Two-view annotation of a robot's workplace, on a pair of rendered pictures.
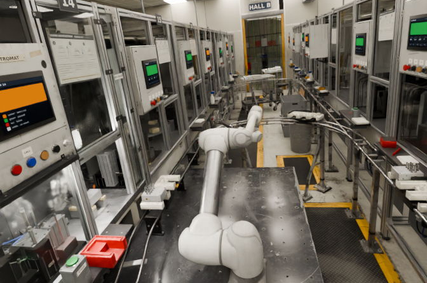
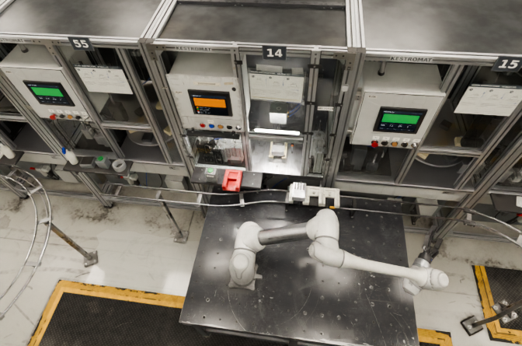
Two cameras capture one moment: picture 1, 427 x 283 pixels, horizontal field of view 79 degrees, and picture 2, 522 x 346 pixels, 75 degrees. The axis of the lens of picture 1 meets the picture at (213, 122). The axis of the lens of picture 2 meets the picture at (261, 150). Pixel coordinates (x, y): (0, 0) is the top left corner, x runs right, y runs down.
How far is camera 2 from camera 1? 1.95 m
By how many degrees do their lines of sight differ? 76
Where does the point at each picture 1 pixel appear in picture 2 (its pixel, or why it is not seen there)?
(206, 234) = (242, 238)
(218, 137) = (315, 228)
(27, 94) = (212, 102)
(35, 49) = (229, 82)
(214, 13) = not seen: outside the picture
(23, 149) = (208, 120)
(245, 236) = (232, 263)
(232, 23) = not seen: outside the picture
